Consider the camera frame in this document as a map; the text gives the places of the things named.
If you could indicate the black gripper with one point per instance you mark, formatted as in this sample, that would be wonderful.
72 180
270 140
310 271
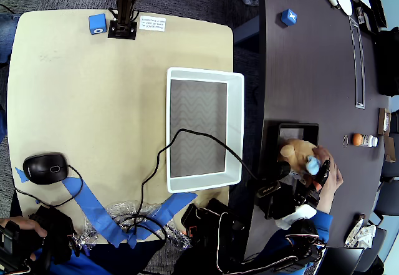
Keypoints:
323 171

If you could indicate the tan and blue plush toy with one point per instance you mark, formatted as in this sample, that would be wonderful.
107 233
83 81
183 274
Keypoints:
296 153

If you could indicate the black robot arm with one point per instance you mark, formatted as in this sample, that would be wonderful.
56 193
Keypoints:
224 225

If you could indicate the left forearm blue sleeve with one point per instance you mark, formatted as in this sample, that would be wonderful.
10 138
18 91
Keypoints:
78 262

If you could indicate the black tray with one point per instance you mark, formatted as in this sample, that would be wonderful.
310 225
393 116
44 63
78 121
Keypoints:
268 144

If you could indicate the white plastic bin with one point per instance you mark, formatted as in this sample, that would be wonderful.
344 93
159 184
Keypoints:
235 125

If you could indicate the person's right hand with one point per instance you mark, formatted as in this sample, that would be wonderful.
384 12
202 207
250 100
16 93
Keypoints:
335 175

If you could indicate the person's left hand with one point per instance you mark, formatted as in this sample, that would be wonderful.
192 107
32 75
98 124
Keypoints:
22 222

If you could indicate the orange fruit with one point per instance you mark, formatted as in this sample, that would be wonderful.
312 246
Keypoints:
357 139

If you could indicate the grey wavy patterned mat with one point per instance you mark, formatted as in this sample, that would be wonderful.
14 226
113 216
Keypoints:
193 116
291 133

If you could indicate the white pill bottle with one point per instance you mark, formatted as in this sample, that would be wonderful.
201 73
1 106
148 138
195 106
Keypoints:
369 141

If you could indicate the small brown bottle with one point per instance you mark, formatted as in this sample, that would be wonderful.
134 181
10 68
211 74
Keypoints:
361 216

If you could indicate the brown cardboard strip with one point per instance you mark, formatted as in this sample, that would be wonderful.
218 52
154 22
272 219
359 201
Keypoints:
389 169

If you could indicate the brown cardboard box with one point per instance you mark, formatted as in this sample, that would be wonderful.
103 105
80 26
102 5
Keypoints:
389 148
382 122

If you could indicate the printed snack packet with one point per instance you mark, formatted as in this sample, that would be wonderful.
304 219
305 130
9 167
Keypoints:
352 234

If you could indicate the dark blue office chair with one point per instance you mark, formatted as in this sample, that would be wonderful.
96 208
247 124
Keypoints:
377 250
388 206

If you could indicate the crumpled white paper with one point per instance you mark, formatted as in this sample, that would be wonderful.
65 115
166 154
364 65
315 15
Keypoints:
366 234

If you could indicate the black laptop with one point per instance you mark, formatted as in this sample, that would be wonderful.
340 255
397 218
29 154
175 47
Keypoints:
343 261

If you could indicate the blue painter tape strip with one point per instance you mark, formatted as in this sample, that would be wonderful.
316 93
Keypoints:
174 201
90 206

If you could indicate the blue cube with letter X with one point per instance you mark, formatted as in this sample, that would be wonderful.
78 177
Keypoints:
287 17

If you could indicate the black case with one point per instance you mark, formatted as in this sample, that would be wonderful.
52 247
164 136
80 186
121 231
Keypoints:
378 10

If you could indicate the clear crumpled plastic wrap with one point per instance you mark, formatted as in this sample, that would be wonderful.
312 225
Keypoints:
124 208

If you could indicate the white printed paper label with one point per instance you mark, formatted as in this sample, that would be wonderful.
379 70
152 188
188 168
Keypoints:
152 23

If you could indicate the blue cube with letter O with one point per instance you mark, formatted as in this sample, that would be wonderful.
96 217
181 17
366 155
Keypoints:
96 22

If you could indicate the black computer mouse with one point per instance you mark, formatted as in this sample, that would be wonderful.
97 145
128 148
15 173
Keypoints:
43 167

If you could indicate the small blue tape piece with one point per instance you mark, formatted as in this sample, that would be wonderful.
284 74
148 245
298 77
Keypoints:
21 175

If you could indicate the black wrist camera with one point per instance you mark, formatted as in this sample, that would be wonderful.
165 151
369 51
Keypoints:
268 191

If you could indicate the black camera stand post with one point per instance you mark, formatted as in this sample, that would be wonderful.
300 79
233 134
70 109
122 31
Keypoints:
124 7

